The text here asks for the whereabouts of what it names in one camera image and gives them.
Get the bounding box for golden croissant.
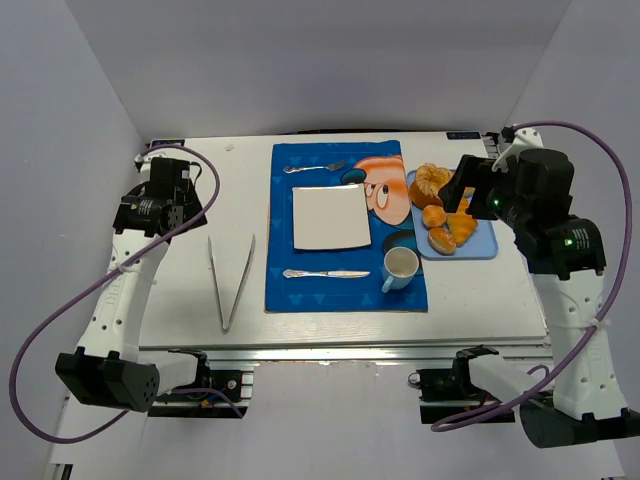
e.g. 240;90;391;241
446;198;478;247

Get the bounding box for metal tongs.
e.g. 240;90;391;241
207;234;256;334

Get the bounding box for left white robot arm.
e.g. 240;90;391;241
55;157;206;412

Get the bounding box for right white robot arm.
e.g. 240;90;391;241
432;122;639;449

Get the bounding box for light blue tray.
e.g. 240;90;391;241
405;168;500;262

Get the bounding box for small round bun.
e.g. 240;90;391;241
422;204;447;229

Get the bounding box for jam filled bun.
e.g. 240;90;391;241
428;227;457;256

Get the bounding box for large swirl bun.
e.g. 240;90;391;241
408;163;453;209

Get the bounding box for light blue mug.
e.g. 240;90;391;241
381;247;420;293

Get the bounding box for silver table knife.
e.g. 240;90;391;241
282;269;371;279

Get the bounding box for blue cartoon placemat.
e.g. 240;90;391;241
265;140;428;313

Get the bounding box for silver fork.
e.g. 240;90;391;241
283;160;347;174

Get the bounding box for white square plate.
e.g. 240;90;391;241
292;184;372;251

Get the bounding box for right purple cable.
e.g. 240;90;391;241
430;119;634;433

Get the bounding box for purple cable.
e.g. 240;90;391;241
430;119;634;433
9;145;245;445

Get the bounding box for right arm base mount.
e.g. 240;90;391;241
407;345;498;425

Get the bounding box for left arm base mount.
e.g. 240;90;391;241
141;349;253;419

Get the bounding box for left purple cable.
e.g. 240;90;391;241
9;145;245;445

